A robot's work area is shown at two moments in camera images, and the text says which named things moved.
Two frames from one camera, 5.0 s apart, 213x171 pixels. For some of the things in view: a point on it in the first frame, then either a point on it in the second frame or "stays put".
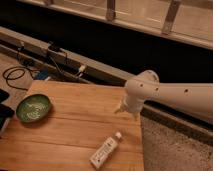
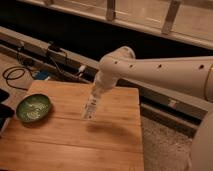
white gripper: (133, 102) → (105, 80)
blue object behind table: (42, 75) stays put
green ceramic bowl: (33, 108) stays put
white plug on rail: (81, 68) stays put
